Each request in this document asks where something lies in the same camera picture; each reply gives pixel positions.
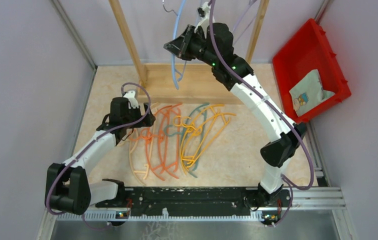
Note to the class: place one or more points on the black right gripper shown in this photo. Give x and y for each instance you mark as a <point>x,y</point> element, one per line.
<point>180,47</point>

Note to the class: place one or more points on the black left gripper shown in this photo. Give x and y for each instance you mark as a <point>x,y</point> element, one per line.
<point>146,120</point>

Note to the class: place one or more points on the light blue plastic hanger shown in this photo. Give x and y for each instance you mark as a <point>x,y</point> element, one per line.
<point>176,74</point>

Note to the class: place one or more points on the yellow plastic hanger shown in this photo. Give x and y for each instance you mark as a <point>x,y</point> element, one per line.
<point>184,145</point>
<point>205,139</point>

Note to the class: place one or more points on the lilac plastic hanger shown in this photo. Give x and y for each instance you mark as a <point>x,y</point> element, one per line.
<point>240,18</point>

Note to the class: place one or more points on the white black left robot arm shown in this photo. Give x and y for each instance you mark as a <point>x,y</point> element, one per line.
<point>67,186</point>

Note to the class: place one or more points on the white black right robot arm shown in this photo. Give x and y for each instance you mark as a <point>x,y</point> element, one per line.
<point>239,78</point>

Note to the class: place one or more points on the orange plastic hanger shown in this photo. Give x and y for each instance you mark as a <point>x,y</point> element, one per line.
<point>164,116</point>
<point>149,137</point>

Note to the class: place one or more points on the beige plastic hanger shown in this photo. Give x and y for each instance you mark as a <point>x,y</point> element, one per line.
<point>133,139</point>

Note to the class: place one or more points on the wooden hanger rack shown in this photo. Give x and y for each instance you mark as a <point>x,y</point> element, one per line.
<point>198,86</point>

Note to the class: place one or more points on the teal plastic hanger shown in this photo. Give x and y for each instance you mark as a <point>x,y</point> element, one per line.
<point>185,133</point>

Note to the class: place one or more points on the red plastic bin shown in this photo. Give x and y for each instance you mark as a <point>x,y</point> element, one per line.
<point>309,49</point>

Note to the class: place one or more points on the printed cloth in bin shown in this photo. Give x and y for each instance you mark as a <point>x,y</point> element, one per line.
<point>308,93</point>

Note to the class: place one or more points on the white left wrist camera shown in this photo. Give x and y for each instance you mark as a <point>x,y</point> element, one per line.
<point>132,100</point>

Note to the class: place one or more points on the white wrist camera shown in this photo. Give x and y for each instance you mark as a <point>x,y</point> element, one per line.
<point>204,14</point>
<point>132,100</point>

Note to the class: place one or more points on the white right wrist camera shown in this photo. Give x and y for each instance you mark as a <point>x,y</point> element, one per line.
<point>204,14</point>

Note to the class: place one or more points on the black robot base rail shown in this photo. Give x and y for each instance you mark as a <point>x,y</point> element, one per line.
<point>203,204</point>

